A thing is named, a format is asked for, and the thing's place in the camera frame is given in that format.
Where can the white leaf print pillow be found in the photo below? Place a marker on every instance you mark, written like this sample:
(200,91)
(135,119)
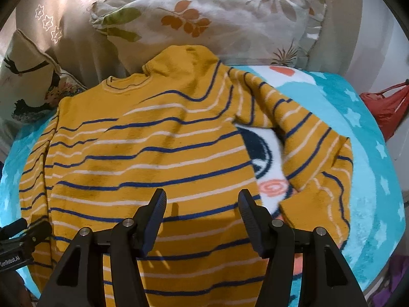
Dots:
(230,16)

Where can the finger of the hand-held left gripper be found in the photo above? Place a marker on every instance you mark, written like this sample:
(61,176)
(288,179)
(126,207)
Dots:
(36,233)

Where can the yellow striped sweater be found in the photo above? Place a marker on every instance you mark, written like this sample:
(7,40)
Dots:
(143,153)

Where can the purple cloth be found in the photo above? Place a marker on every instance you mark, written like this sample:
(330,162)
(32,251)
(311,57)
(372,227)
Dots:
(391,287)

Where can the cream figure print pillow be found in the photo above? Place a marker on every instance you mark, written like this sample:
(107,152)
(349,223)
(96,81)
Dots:
(28,83)

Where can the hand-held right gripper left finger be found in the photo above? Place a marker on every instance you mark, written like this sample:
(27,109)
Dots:
(155,217)

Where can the blue star print blanket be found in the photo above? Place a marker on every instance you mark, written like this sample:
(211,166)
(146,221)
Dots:
(367,166)

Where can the beige star-embroidered cloth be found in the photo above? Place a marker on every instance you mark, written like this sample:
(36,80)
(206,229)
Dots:
(73,3)

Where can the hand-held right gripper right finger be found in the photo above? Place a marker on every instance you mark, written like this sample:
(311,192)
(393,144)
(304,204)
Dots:
(248,220)

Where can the red bag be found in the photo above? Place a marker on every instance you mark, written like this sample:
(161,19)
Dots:
(388,108)

